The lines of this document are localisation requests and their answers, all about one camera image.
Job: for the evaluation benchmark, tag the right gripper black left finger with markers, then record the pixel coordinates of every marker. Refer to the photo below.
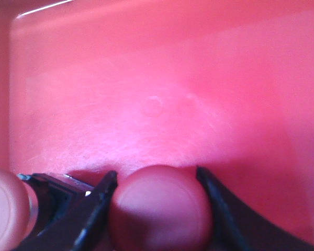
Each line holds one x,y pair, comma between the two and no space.
71,214

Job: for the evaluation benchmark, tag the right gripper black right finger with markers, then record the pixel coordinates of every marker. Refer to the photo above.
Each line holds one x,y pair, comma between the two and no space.
239,227

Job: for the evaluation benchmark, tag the red plastic tray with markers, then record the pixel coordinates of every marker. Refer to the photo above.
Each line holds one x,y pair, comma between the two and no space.
87,86

